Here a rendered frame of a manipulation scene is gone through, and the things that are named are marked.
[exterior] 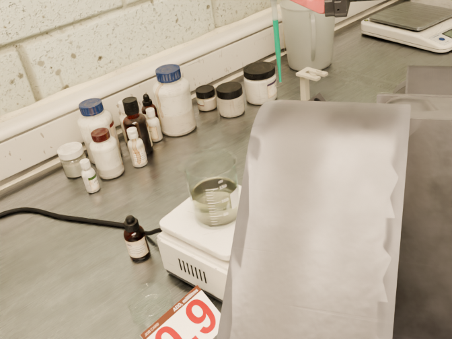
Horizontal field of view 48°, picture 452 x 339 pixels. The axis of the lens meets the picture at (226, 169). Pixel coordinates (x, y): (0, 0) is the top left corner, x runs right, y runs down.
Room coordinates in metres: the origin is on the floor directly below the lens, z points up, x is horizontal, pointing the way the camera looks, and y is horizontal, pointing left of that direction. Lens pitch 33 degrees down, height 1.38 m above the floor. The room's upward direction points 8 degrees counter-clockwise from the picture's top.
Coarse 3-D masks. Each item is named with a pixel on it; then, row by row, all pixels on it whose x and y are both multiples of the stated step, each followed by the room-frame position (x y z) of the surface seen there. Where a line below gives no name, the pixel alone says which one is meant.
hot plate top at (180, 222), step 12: (240, 192) 0.54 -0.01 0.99; (180, 204) 0.53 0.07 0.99; (168, 216) 0.51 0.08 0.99; (180, 216) 0.51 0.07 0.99; (192, 216) 0.51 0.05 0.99; (168, 228) 0.49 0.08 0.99; (180, 228) 0.49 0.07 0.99; (192, 228) 0.48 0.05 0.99; (204, 228) 0.48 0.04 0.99; (228, 228) 0.47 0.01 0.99; (192, 240) 0.46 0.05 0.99; (204, 240) 0.46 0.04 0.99; (216, 240) 0.45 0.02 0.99; (228, 240) 0.45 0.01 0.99; (216, 252) 0.43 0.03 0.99; (228, 252) 0.43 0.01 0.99
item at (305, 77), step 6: (300, 72) 0.81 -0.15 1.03; (306, 72) 0.81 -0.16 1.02; (312, 72) 0.81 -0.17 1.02; (318, 72) 0.80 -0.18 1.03; (324, 72) 0.80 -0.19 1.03; (300, 78) 0.82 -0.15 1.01; (306, 78) 0.79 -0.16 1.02; (312, 78) 0.78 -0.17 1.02; (318, 78) 0.78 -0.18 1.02; (300, 84) 0.82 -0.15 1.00; (306, 84) 0.81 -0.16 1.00; (306, 90) 0.81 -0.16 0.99; (306, 96) 0.81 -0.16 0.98
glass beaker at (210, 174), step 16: (192, 160) 0.52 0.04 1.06; (208, 160) 0.53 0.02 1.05; (224, 160) 0.52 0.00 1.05; (192, 176) 0.48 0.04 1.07; (208, 176) 0.53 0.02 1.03; (224, 176) 0.47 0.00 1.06; (192, 192) 0.48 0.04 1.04; (208, 192) 0.47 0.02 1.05; (224, 192) 0.47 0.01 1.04; (192, 208) 0.49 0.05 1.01; (208, 208) 0.47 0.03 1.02; (224, 208) 0.47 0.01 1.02; (208, 224) 0.47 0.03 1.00; (224, 224) 0.47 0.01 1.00
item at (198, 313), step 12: (192, 300) 0.41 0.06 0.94; (204, 300) 0.42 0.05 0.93; (180, 312) 0.40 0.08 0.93; (192, 312) 0.40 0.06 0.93; (204, 312) 0.40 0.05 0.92; (216, 312) 0.41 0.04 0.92; (168, 324) 0.39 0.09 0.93; (180, 324) 0.39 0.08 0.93; (192, 324) 0.39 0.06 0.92; (204, 324) 0.39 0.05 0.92; (216, 324) 0.40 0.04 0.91; (156, 336) 0.37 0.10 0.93; (168, 336) 0.37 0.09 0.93; (180, 336) 0.38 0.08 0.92; (192, 336) 0.38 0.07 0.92; (204, 336) 0.38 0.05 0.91
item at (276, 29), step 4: (272, 20) 0.64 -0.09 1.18; (276, 20) 0.63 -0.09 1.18; (276, 24) 0.63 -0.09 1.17; (276, 28) 0.63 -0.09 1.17; (276, 32) 0.63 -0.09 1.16; (276, 36) 0.63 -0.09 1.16; (276, 40) 0.63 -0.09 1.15; (276, 44) 0.63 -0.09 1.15; (276, 48) 0.63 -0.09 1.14; (276, 52) 0.63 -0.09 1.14; (276, 56) 0.63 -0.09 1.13; (276, 60) 0.64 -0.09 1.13; (280, 68) 0.64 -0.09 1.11; (280, 72) 0.63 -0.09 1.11; (280, 76) 0.63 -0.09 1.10; (280, 80) 0.63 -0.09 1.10
